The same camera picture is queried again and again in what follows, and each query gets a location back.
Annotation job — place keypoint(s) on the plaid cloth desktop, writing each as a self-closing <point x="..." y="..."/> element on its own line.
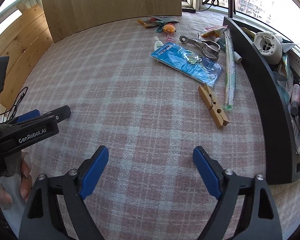
<point x="140" y="117"/>

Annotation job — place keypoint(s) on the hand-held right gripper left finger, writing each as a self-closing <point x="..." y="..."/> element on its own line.
<point x="95" y="172"/>

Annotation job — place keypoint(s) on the wood plank panel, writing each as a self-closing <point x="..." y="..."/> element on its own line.
<point x="22" y="50"/>

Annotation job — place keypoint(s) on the yellow orange packet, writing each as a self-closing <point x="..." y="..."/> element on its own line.
<point x="213" y="32"/>

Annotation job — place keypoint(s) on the toothbrush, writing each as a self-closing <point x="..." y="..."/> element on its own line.
<point x="230" y="80"/>

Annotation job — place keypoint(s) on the small white bottle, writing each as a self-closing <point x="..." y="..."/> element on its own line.
<point x="238" y="57"/>

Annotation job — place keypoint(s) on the wooden clothespin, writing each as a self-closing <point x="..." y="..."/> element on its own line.
<point x="212" y="105"/>

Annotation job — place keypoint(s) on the teal plastic clip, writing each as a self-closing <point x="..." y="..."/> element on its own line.
<point x="160" y="28"/>

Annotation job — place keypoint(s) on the striped snack packet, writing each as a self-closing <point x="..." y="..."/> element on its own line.
<point x="148" y="23"/>

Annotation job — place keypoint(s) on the green white lip balm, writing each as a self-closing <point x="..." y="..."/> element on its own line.
<point x="221" y="45"/>

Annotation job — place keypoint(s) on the dark grey card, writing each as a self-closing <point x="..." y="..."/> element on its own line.
<point x="165" y="18"/>

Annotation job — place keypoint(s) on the blue face mask packet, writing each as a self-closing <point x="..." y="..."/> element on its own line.
<point x="175" y="65"/>

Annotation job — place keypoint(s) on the small white tube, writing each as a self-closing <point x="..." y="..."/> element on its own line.
<point x="158" y="44"/>

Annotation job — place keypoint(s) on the light wooden board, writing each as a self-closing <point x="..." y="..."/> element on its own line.
<point x="110" y="5"/>

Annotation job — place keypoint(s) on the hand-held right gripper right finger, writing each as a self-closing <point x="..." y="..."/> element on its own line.
<point x="206" y="172"/>

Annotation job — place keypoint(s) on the person's left hand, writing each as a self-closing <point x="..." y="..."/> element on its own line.
<point x="26" y="180"/>

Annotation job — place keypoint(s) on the white round device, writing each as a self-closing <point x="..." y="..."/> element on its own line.
<point x="267" y="46"/>

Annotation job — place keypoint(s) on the black tray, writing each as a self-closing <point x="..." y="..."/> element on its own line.
<point x="265" y="105"/>

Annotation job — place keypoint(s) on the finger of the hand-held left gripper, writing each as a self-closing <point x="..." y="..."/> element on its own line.
<point x="61" y="112"/>
<point x="28" y="116"/>

